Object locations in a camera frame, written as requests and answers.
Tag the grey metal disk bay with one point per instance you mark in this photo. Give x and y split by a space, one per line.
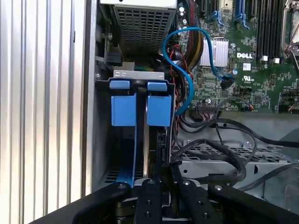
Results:
137 74

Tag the green motherboard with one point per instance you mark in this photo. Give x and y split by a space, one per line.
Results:
257 81

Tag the perforated grey metal box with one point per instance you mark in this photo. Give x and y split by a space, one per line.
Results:
140 30

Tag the short blue expansion slot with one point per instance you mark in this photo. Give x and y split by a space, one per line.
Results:
215 14

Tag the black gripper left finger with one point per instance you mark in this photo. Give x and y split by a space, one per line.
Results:
149 205

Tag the grey perforated drive cage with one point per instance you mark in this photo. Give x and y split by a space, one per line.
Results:
210 166

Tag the long blue expansion slot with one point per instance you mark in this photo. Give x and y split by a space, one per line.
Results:
239 9

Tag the open PC case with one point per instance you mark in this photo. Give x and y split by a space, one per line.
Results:
91 93

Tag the hard disk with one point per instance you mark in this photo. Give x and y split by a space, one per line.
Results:
123 109

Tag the CPU socket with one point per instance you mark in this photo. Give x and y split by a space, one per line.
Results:
292 28

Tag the black RAM slot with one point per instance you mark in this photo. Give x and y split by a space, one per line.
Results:
259 28
265 28
272 28
279 28

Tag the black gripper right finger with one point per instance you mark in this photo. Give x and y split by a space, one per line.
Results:
194 205

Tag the silver finned heat sink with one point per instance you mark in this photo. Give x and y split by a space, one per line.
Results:
217 53

